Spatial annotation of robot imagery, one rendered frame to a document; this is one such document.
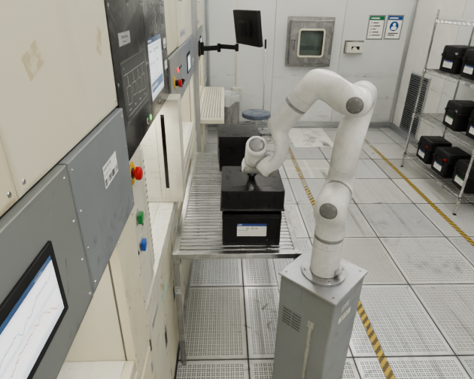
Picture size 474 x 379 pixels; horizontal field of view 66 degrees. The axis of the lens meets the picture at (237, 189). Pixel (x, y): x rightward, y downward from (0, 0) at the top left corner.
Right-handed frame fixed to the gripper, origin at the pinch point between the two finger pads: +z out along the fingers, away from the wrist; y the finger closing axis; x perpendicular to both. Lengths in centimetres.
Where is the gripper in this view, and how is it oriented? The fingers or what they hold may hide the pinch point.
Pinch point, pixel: (251, 173)
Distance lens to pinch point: 172.5
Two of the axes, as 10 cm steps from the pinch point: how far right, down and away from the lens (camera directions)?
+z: -0.2, 3.1, 9.5
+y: -10.0, 0.0, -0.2
